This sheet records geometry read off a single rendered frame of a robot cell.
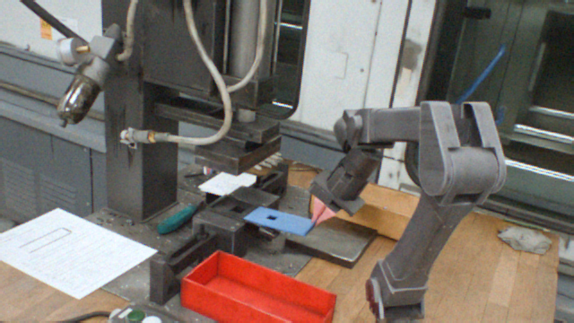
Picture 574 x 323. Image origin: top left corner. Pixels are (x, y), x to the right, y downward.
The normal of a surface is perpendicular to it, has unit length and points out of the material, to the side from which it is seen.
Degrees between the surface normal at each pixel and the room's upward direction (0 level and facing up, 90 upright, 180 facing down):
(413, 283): 110
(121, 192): 90
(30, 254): 1
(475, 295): 0
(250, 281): 90
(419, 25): 90
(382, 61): 90
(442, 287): 0
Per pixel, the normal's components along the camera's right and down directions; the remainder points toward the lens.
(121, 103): -0.47, 0.32
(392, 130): -0.94, 0.07
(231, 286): 0.10, -0.91
